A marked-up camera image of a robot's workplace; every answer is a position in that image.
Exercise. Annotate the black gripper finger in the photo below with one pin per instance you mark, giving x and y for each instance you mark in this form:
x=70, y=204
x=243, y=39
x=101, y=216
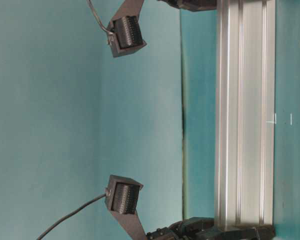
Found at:
x=209, y=231

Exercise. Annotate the black gripper body upper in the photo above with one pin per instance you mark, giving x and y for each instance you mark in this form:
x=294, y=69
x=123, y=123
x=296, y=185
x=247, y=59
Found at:
x=193, y=5

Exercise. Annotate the black gripper body lower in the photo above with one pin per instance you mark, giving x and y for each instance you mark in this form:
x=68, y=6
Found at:
x=182, y=230

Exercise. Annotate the silver aluminium extrusion rail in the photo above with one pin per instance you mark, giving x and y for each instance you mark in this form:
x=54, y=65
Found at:
x=245, y=112

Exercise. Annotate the grey wrist camera upper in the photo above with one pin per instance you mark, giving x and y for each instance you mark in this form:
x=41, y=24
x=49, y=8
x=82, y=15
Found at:
x=125, y=36

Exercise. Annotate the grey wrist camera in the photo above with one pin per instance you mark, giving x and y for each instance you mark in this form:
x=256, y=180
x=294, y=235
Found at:
x=125, y=36
x=122, y=194

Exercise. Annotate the grey wrist camera lower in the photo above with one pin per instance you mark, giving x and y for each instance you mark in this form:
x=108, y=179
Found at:
x=122, y=194

